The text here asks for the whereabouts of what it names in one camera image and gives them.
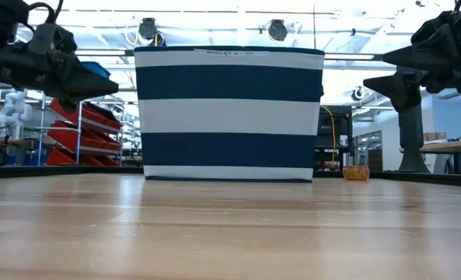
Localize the black ceiling device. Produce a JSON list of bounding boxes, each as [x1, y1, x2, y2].
[[267, 19, 289, 42], [350, 86, 367, 102], [138, 17, 158, 40]]

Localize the navy white striped fabric basket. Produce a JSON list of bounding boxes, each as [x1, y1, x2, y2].
[[133, 45, 326, 184]]

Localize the wooden workbench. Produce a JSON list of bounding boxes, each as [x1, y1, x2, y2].
[[420, 138, 461, 175]]

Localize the black pedestal post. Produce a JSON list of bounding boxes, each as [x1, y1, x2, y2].
[[396, 65, 432, 174]]

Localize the cardboard box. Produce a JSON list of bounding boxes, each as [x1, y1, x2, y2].
[[423, 131, 448, 142]]

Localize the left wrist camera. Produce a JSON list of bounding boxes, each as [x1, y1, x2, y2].
[[26, 22, 79, 56]]

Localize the metal shelf rack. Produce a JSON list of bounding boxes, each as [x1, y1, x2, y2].
[[35, 93, 126, 168]]

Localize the red storage bin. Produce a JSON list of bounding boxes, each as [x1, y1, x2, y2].
[[49, 97, 122, 131], [46, 120, 121, 155], [45, 147, 120, 167]]

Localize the small round gold tin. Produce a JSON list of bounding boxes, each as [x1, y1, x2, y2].
[[342, 165, 371, 181]]

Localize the grey horizontal beam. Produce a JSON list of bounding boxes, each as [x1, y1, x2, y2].
[[74, 48, 385, 62]]

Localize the black cabinet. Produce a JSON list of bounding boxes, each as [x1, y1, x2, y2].
[[314, 104, 354, 173]]

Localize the hanging yellow cable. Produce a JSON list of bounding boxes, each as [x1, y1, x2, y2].
[[320, 105, 337, 164]]

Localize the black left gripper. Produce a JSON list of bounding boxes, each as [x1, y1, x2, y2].
[[0, 0, 120, 114]]

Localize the blue plastic bin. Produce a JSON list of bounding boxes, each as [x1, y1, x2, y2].
[[80, 61, 111, 81]]

